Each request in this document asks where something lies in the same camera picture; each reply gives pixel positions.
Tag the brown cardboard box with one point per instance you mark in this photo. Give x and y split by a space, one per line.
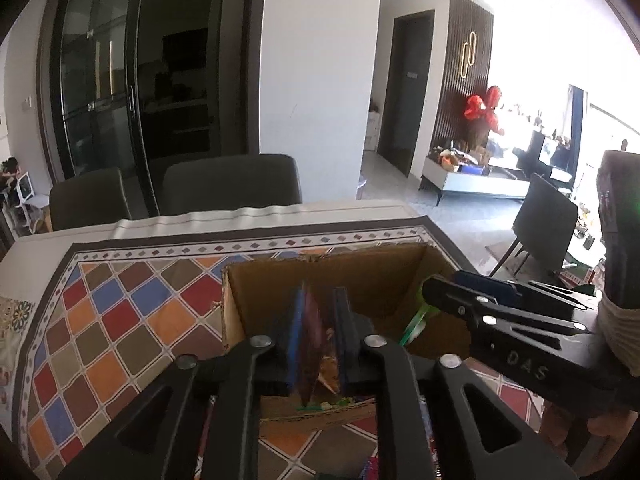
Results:
383 285

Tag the dark chair behind table centre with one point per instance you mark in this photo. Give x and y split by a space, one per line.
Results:
229 183

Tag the black glass cabinet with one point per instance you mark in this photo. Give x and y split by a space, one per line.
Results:
141 85

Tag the right human hand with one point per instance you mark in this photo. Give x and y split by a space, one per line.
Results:
613 427

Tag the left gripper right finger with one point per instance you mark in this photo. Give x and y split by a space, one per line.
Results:
371 365

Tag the white low tv console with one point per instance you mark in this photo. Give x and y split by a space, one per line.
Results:
447 172

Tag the red bow decoration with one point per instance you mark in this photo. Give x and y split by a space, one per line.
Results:
484 108

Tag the dark chair behind table left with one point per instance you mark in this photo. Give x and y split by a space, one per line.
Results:
88 200

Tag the green round jelly snack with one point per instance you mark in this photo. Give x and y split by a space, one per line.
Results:
417 324

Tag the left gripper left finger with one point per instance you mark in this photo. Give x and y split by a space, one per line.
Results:
262 365

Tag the dark chair behind table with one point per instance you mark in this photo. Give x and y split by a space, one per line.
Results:
229 183
88 200

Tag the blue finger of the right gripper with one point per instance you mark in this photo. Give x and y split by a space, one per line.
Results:
514 294
542 317

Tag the maroon coffee biscuit packet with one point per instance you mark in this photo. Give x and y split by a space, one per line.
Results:
317 361

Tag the colourful diamond pattern tablecloth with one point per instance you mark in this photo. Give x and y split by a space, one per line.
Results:
91 316

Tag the person sitting in background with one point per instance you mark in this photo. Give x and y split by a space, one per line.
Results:
10 172

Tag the dark interior door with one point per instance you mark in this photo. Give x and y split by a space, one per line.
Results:
410 61

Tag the black dining chair right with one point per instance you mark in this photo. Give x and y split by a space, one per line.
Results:
543 230

